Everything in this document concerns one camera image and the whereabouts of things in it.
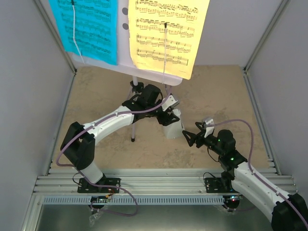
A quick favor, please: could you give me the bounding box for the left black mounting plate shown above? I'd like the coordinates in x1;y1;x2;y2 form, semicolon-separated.
77;178;121;193

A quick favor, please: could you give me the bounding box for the white music stand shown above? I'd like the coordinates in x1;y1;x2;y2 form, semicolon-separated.
71;0;182;143

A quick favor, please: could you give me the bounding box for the left circuit board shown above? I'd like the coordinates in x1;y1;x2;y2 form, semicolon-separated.
90;195;112;204

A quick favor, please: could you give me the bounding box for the black mounting plate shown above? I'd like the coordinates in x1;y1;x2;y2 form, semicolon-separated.
77;178;121;193
204;178;237;193

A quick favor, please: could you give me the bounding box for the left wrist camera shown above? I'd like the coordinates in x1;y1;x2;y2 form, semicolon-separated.
162;94;180;111

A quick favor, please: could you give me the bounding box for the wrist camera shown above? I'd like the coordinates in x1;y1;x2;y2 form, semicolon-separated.
202;117;215;138
162;94;180;111

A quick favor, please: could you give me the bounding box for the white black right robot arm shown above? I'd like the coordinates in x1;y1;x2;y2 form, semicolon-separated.
182;118;308;231

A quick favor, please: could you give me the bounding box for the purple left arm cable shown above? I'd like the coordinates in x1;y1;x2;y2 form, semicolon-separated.
55;84;173;168

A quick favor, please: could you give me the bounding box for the clear plastic bag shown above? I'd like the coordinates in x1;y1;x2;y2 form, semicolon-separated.
89;210;103;227

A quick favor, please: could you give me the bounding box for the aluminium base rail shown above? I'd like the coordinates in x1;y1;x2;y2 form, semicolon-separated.
33;168;299;195

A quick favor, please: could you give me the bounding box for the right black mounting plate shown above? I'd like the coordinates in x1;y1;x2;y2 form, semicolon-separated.
204;178;237;193

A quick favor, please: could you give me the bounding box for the white metronome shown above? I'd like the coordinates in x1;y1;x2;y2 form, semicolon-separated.
163;109;184;139

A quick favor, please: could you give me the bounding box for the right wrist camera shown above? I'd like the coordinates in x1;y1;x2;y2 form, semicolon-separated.
202;117;215;138

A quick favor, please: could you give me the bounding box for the blue sheet music page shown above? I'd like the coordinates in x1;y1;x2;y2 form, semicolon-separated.
49;0;118;65

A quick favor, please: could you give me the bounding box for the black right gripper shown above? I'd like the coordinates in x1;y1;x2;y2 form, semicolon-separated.
183;122;225;156

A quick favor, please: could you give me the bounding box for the yellow sheet music page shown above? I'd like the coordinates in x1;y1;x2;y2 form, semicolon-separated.
128;0;210;80

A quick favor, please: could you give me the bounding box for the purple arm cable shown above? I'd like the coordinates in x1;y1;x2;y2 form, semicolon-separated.
211;119;308;227
55;84;173;168

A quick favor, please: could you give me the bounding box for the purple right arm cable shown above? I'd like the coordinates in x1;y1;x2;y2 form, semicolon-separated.
211;119;308;227

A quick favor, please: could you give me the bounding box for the right circuit board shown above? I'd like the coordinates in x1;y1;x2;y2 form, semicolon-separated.
225;196;240;204

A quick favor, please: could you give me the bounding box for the grey slotted cable duct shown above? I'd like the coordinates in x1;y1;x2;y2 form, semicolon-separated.
43;195;226;205

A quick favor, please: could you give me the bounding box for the circuit board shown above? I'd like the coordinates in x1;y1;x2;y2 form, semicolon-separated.
90;195;112;204
225;196;240;204

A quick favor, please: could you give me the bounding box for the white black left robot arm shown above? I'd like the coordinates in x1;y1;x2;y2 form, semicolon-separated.
60;84;180;192

